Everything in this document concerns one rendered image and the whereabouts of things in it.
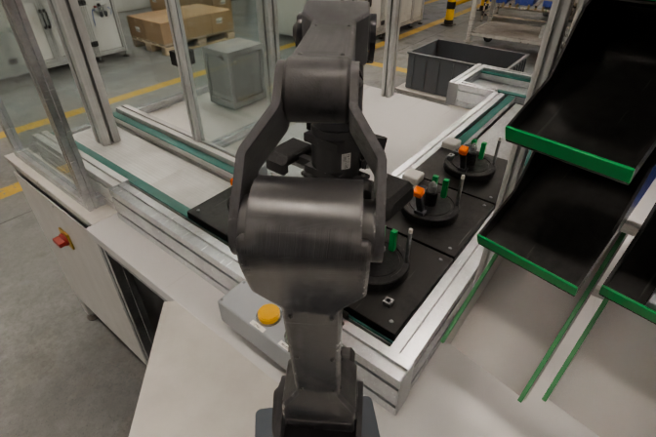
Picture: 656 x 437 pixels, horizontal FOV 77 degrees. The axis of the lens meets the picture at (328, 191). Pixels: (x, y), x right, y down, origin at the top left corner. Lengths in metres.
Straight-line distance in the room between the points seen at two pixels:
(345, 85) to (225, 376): 0.70
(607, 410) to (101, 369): 1.81
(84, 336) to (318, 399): 1.89
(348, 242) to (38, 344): 2.15
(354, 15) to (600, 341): 0.56
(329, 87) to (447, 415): 0.68
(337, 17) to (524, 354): 0.55
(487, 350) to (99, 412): 1.57
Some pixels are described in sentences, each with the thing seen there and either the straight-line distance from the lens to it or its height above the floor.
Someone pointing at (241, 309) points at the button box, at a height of 0.96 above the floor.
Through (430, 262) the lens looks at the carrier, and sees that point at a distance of 0.89.
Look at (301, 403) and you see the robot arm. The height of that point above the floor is 1.20.
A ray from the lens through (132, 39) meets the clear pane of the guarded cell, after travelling 1.89.
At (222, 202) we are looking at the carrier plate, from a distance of 1.07.
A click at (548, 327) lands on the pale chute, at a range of 0.72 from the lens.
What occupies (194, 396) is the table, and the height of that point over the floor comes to 0.86.
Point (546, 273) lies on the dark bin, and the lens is 0.58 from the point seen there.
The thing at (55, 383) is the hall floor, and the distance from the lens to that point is 2.13.
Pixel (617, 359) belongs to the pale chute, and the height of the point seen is 1.06.
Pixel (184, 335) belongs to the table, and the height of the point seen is 0.86.
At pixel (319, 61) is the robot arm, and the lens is 0.25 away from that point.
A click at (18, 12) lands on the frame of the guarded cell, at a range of 1.19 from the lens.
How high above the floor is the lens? 1.57
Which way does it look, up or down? 34 degrees down
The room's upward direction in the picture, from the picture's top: straight up
